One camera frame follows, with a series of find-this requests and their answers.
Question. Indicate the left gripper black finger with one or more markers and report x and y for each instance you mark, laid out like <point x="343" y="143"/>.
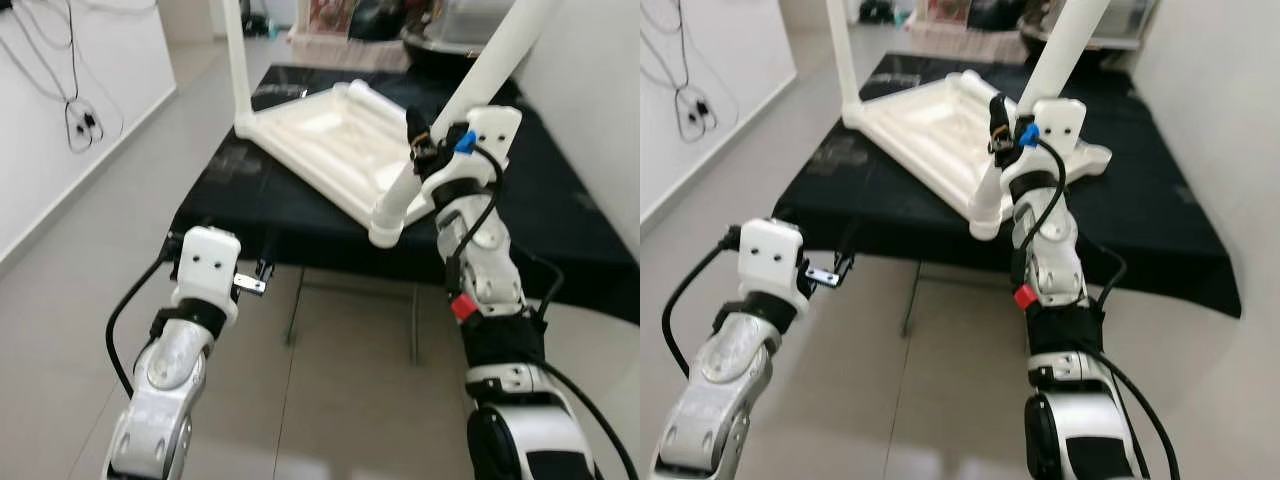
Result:
<point x="848" y="250"/>
<point x="275" y="258"/>

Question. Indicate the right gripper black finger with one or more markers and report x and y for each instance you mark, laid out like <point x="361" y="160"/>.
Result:
<point x="418" y="128"/>
<point x="1001" y="118"/>

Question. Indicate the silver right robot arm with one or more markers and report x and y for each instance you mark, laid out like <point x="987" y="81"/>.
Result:
<point x="1060" y="290"/>
<point x="500" y="300"/>

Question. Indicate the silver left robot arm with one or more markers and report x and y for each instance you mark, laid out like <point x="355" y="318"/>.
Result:
<point x="160" y="400"/>
<point x="720" y="400"/>

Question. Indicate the white plastic children table top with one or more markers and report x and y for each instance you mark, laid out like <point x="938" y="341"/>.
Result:
<point x="330" y="140"/>
<point x="930" y="125"/>

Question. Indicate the clear tape cross patch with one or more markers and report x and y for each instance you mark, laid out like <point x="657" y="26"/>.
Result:
<point x="840" y="155"/>
<point x="235" y="167"/>

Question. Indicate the black plastic bag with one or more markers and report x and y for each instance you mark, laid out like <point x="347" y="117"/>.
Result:
<point x="378" y="20"/>
<point x="998" y="14"/>

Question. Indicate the clear tape strip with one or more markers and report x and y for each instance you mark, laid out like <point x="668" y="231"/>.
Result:
<point x="898" y="75"/>
<point x="280" y="92"/>

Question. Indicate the clear plastic storage box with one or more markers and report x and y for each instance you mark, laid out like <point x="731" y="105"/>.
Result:
<point x="1125" y="18"/>
<point x="470" y="20"/>

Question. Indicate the red printed box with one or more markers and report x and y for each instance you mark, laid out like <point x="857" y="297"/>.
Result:
<point x="947" y="10"/>
<point x="330" y="15"/>

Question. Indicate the black table cloth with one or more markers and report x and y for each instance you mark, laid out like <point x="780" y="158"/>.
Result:
<point x="1150" y="200"/>
<point x="560" y="200"/>

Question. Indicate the small black floor appliance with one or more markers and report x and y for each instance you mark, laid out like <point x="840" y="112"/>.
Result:
<point x="882" y="12"/>
<point x="258" y="25"/>

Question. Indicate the black power adapter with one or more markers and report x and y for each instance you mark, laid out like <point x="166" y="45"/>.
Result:
<point x="702" y="105"/>
<point x="90" y="122"/>

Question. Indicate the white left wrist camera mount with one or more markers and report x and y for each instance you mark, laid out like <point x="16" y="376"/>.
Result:
<point x="207" y="265"/>
<point x="772" y="258"/>

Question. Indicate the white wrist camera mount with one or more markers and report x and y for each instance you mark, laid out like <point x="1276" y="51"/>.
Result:
<point x="207" y="265"/>
<point x="772" y="258"/>
<point x="1062" y="122"/>
<point x="495" y="130"/>

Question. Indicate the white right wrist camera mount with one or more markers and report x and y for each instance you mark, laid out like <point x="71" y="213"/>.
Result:
<point x="1062" y="122"/>
<point x="495" y="130"/>

